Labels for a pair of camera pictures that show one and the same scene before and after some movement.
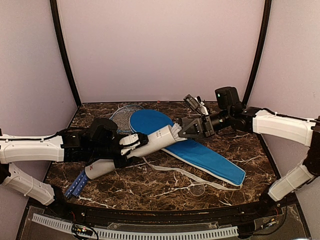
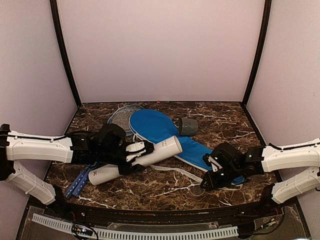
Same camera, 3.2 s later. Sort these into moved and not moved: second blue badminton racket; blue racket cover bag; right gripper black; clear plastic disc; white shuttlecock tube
Moved: right gripper black; white shuttlecock tube
Not moved: clear plastic disc; blue racket cover bag; second blue badminton racket
